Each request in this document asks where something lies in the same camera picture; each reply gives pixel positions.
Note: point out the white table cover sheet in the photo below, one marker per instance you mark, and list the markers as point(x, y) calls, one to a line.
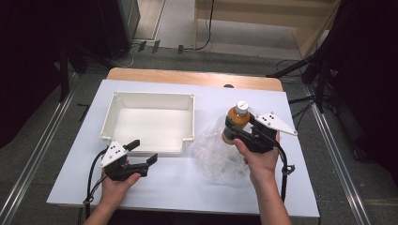
point(175, 187)

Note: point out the person's right hand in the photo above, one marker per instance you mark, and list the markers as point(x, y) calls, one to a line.
point(261, 165)

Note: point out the black curtain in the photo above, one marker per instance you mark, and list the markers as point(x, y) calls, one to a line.
point(31, 62)
point(369, 78)

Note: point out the black cabinet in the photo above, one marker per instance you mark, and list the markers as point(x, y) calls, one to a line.
point(122, 22)

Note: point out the white plastic tray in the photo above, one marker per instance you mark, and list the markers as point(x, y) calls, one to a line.
point(150, 125)

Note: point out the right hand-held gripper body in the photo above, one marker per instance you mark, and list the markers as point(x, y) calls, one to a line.
point(272, 123)

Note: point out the orange juice bottle white cap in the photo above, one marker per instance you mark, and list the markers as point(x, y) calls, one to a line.
point(238, 117)

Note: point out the clear plastic shopping bag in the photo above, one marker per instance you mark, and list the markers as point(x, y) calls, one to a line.
point(216, 162)

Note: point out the person's left hand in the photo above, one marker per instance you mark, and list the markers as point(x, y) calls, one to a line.
point(115, 190)

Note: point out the black tripod stand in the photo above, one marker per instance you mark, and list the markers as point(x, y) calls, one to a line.
point(319, 75)

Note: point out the light wooden shelf unit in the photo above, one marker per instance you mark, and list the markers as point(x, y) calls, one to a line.
point(250, 12)

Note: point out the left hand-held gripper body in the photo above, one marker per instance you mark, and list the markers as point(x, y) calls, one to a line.
point(114, 153)

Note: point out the aluminium floor rail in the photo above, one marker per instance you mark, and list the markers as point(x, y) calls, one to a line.
point(341, 162)
point(34, 156)

